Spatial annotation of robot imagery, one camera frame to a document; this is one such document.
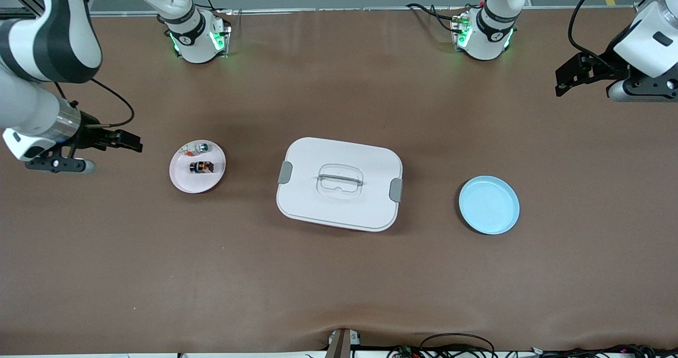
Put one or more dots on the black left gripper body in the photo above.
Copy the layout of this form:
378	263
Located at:
603	68

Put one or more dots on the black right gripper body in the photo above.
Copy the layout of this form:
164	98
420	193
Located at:
91	134

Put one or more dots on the black and orange switch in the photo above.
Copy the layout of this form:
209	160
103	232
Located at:
201	167

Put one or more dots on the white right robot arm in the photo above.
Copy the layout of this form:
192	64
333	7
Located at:
32	40

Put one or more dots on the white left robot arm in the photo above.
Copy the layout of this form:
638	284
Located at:
490	35

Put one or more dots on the white lidded storage box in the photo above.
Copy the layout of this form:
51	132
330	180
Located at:
339	209

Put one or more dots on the pink round plate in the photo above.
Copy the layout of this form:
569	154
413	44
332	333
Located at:
198	183

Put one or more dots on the light blue round plate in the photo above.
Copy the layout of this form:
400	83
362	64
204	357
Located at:
490	207

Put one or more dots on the white and green switch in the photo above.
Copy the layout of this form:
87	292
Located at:
202	147

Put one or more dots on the metal mount bracket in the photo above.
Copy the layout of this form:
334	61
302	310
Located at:
339	345

